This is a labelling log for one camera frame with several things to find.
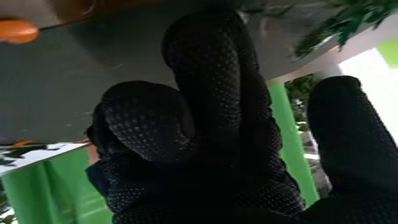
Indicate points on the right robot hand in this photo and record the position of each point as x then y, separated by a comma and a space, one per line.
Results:
214, 133

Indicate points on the white sheet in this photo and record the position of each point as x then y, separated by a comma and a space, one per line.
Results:
50, 154

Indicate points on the dark mat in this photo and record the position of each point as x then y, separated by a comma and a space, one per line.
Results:
89, 73

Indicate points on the green sprig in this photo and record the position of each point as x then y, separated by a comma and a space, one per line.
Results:
349, 20

